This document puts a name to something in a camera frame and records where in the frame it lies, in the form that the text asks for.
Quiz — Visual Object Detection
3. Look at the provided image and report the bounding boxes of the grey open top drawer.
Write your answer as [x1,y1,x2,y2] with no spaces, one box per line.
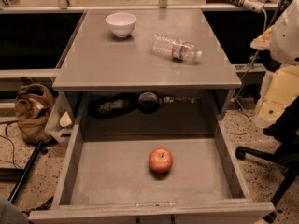
[29,93,274,224]

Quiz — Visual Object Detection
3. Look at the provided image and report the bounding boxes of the black office chair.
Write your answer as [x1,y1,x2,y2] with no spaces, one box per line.
[235,96,299,224]

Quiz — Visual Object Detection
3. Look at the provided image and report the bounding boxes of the black pole on floor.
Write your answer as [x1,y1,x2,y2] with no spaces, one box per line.
[8,141,48,203]

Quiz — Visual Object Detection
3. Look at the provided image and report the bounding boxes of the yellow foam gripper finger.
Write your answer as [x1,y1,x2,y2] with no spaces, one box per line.
[253,65,299,128]
[250,26,274,50]

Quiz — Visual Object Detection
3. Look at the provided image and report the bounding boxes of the red apple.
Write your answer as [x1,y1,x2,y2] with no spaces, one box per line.
[149,147,173,173]

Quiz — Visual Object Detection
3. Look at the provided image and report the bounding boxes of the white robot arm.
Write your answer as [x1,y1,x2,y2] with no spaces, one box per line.
[250,0,299,128]

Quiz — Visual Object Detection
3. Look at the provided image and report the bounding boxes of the clear plastic bin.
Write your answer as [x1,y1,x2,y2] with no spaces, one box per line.
[45,92,75,146]

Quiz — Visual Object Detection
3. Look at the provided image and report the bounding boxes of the clear plastic water bottle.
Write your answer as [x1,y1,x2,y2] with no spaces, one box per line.
[149,34,202,62]

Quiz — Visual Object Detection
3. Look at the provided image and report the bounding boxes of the dark round roll under counter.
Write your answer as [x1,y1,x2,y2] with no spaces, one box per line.
[138,91,159,114]

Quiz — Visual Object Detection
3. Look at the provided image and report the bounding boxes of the white ceramic bowl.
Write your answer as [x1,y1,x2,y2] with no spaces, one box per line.
[106,12,137,37]

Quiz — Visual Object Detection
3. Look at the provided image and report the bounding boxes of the brown backpack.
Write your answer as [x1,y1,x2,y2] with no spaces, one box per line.
[15,77,55,144]

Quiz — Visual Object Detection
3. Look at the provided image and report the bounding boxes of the grey cabinet counter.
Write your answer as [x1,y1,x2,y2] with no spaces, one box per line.
[53,9,241,91]

